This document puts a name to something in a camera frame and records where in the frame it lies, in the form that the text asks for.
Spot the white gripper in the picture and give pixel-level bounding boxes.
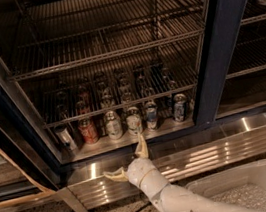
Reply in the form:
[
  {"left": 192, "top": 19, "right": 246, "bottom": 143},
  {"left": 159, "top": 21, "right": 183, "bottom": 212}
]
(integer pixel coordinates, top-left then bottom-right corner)
[{"left": 104, "top": 133, "right": 169, "bottom": 199}]

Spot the green white 7up can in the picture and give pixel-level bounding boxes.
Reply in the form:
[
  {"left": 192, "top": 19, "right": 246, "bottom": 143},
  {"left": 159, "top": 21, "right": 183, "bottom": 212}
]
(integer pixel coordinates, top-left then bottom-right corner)
[{"left": 104, "top": 111, "right": 123, "bottom": 140}]

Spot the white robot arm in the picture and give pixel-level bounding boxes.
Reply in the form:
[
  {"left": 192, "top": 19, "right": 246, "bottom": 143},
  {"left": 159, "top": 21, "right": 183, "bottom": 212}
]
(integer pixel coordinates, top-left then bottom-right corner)
[{"left": 104, "top": 134, "right": 266, "bottom": 212}]

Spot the stainless fridge base grille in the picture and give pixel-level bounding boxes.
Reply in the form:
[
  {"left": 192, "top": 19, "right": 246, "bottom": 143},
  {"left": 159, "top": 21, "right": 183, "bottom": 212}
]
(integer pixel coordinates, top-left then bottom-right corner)
[{"left": 57, "top": 112, "right": 266, "bottom": 212}]

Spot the red cola can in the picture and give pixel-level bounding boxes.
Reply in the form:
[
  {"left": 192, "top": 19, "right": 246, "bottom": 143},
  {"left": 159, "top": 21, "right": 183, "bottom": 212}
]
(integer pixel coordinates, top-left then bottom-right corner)
[{"left": 78, "top": 117, "right": 99, "bottom": 145}]

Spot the blue white can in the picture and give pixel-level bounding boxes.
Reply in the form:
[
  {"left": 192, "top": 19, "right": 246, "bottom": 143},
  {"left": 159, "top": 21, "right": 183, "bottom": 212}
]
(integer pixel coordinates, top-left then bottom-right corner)
[{"left": 144, "top": 101, "right": 158, "bottom": 131}]

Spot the silver can far left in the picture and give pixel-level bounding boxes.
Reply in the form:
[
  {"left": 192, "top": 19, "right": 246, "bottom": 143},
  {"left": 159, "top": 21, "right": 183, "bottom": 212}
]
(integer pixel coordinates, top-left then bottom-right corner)
[{"left": 54, "top": 125, "right": 77, "bottom": 151}]

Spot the dark blue can right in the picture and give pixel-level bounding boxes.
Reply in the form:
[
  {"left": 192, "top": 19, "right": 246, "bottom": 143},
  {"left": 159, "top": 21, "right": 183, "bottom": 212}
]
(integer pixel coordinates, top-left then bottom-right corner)
[{"left": 172, "top": 93, "right": 187, "bottom": 122}]

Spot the open fridge door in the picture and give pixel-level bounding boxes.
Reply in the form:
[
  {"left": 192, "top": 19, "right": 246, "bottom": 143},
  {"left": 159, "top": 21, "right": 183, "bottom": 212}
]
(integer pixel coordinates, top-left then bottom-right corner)
[{"left": 0, "top": 21, "right": 68, "bottom": 212}]

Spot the dark blue fridge pillar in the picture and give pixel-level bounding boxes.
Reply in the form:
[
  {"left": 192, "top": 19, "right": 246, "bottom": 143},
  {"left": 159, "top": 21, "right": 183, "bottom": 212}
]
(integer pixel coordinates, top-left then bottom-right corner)
[{"left": 193, "top": 0, "right": 247, "bottom": 126}]

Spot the clear plastic bin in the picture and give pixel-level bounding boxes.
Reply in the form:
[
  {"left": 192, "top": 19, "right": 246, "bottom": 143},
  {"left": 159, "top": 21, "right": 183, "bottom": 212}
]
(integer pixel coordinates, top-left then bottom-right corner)
[{"left": 186, "top": 159, "right": 266, "bottom": 211}]

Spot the lower wire shelf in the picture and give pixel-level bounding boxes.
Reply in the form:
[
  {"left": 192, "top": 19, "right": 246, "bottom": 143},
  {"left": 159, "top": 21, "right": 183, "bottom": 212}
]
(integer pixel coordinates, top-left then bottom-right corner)
[{"left": 31, "top": 38, "right": 207, "bottom": 130}]

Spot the upper wire shelf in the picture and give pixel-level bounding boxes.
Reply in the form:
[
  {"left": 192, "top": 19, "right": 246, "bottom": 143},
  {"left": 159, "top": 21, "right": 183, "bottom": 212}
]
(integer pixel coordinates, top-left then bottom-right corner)
[{"left": 9, "top": 0, "right": 205, "bottom": 81}]

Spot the right compartment wire shelf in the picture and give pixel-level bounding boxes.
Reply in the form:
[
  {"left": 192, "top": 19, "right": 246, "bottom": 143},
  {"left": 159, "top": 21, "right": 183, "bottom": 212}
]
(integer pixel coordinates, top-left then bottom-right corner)
[{"left": 226, "top": 0, "right": 266, "bottom": 79}]

